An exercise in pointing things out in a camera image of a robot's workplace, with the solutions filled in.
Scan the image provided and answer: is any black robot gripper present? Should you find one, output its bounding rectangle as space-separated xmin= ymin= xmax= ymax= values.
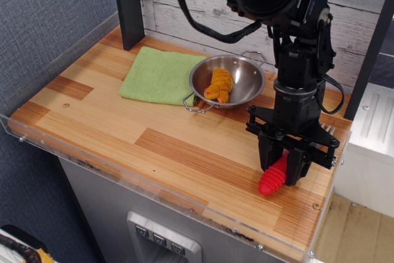
xmin=246 ymin=86 xmax=325 ymax=186

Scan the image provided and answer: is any red handled metal fork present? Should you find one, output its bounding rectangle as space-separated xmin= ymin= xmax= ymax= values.
xmin=258 ymin=124 xmax=340 ymax=195

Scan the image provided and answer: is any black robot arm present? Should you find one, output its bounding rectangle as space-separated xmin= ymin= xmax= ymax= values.
xmin=227 ymin=0 xmax=340 ymax=186

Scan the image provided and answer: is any white ribbed cabinet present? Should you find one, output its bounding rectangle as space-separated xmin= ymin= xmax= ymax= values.
xmin=334 ymin=83 xmax=393 ymax=217

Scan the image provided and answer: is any orange knitted toy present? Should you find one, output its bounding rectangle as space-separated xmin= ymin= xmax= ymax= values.
xmin=204 ymin=68 xmax=234 ymax=103

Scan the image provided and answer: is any green folded cloth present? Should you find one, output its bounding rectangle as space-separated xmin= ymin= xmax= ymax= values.
xmin=118 ymin=46 xmax=206 ymax=105

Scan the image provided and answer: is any silver dispenser panel with buttons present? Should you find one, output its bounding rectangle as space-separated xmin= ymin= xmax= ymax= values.
xmin=127 ymin=211 xmax=203 ymax=262

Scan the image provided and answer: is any yellow object at corner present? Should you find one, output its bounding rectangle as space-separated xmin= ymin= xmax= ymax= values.
xmin=36 ymin=249 xmax=56 ymax=263

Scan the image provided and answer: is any steel two-handled bowl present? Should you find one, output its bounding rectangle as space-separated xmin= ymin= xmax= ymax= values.
xmin=183 ymin=51 xmax=266 ymax=113

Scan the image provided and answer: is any dark right vertical post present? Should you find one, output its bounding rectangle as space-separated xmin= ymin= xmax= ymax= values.
xmin=344 ymin=0 xmax=393 ymax=120

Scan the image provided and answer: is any dark vertical post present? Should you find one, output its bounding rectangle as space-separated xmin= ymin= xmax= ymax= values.
xmin=116 ymin=0 xmax=145 ymax=51
xmin=344 ymin=0 xmax=393 ymax=120

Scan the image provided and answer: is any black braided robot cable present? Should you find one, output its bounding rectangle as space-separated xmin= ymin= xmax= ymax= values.
xmin=172 ymin=0 xmax=262 ymax=44

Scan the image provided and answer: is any dark left vertical post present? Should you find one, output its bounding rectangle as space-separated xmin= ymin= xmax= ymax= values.
xmin=116 ymin=0 xmax=145 ymax=51

